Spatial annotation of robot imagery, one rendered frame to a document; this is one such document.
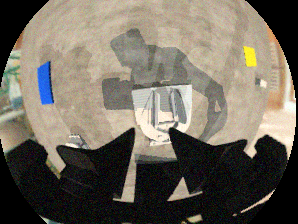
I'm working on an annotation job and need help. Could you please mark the blue flat plate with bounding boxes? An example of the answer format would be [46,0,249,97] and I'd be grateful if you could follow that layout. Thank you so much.
[37,61,55,104]

